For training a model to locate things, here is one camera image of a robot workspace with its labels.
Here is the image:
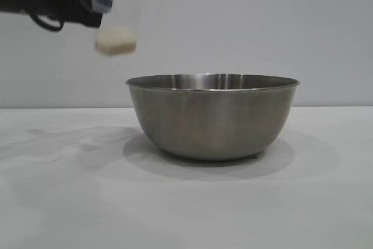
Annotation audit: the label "white rice grains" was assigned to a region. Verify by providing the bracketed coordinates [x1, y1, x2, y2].
[93, 26, 138, 58]

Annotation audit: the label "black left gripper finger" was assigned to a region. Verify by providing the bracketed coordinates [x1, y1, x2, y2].
[68, 1, 104, 30]

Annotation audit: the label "clear plastic measuring cup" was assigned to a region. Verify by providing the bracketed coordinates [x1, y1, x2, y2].
[92, 3, 141, 58]

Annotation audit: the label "stainless steel mixing bowl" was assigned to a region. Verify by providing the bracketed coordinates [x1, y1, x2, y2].
[125, 72, 301, 162]

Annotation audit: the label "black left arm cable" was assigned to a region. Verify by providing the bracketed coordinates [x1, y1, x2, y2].
[27, 9, 64, 33]

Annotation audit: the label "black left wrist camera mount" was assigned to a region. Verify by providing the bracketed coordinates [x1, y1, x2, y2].
[92, 0, 114, 14]

